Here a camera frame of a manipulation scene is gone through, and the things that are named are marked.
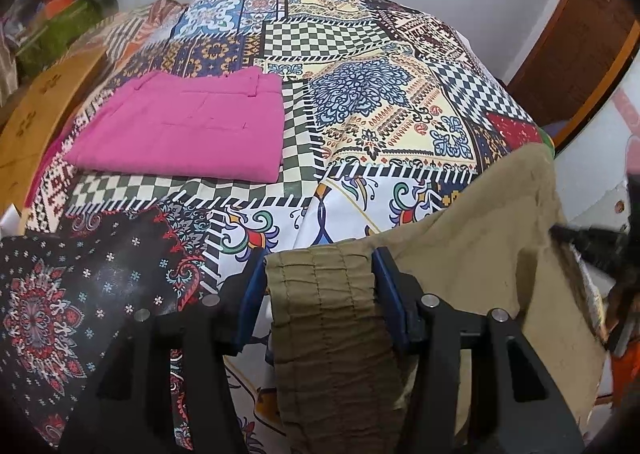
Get orange bag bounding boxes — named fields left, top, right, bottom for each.
left=607, top=349, right=640, bottom=402

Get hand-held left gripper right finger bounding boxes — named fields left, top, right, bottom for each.
left=371, top=246, right=586, bottom=454

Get striped orange blanket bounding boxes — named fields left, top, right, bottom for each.
left=105, top=0, right=188, bottom=67

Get patchwork printed bedsheet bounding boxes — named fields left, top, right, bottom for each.
left=0, top=0, right=556, bottom=454

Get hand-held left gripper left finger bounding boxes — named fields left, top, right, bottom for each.
left=57, top=254, right=268, bottom=454

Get green bag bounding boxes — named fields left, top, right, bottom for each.
left=15, top=0, right=108, bottom=80

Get brown wooden door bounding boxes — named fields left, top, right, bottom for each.
left=507, top=0, right=640, bottom=155

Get wooden lap desk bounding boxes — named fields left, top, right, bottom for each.
left=0, top=46, right=113, bottom=220

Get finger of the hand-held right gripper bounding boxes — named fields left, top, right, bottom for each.
left=549, top=223, right=640, bottom=285

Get pink pants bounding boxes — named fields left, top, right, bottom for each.
left=64, top=70, right=285, bottom=183

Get khaki pants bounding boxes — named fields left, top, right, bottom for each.
left=265, top=146, right=608, bottom=454

